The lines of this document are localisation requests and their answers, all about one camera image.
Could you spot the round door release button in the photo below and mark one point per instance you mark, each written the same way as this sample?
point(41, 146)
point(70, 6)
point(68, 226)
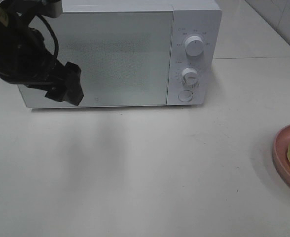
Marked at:
point(185, 96)

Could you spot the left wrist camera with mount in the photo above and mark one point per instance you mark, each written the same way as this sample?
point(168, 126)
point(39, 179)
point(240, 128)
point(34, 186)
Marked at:
point(51, 8)

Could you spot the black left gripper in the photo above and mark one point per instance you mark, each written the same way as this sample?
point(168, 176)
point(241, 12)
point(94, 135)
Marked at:
point(25, 60)

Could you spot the white microwave oven body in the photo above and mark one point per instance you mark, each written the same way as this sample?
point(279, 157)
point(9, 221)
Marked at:
point(190, 17)

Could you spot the white microwave door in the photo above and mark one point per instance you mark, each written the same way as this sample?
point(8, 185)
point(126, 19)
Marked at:
point(124, 57)

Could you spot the white microwave knob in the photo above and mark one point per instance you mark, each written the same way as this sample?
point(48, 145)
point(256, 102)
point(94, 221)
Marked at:
point(189, 76)
point(194, 45)

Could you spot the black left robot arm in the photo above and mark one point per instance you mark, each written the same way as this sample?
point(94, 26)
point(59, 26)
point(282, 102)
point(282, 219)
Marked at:
point(25, 13)

